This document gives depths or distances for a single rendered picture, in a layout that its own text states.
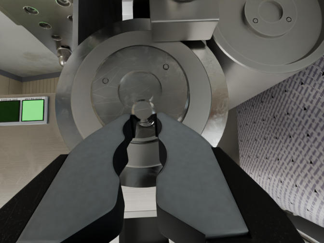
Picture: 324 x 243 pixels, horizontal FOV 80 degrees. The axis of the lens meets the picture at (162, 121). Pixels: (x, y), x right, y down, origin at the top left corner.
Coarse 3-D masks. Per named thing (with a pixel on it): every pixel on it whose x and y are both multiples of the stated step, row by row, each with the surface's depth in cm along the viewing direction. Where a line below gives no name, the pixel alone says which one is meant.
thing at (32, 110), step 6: (24, 102) 49; (30, 102) 49; (36, 102) 49; (42, 102) 49; (24, 108) 49; (30, 108) 49; (36, 108) 49; (42, 108) 49; (24, 114) 48; (30, 114) 48; (36, 114) 48; (42, 114) 49; (24, 120) 48
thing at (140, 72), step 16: (128, 48) 15; (144, 48) 15; (112, 64) 15; (128, 64) 15; (144, 64) 15; (160, 64) 15; (176, 64) 15; (96, 80) 15; (112, 80) 15; (128, 80) 15; (144, 80) 15; (160, 80) 15; (176, 80) 15; (96, 96) 14; (112, 96) 14; (128, 96) 14; (144, 96) 14; (160, 96) 15; (176, 96) 14; (96, 112) 14; (112, 112) 14; (128, 112) 14; (176, 112) 14; (144, 128) 14
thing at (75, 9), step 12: (84, 0) 20; (96, 0) 24; (108, 0) 31; (84, 12) 20; (96, 12) 24; (108, 12) 31; (84, 24) 20; (96, 24) 24; (108, 24) 30; (72, 36) 18; (84, 36) 20; (72, 48) 18
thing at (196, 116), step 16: (128, 32) 16; (144, 32) 17; (96, 48) 16; (112, 48) 16; (160, 48) 16; (176, 48) 16; (96, 64) 16; (192, 64) 16; (80, 80) 16; (192, 80) 16; (208, 80) 16; (80, 96) 16; (192, 96) 16; (208, 96) 16; (80, 112) 16; (192, 112) 16; (208, 112) 16; (80, 128) 15; (96, 128) 15; (192, 128) 15; (144, 144) 15; (144, 160) 15
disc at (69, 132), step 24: (120, 24) 17; (144, 24) 17; (192, 48) 17; (72, 72) 17; (216, 72) 17; (216, 96) 17; (72, 120) 16; (216, 120) 16; (72, 144) 16; (216, 144) 16; (144, 168) 16
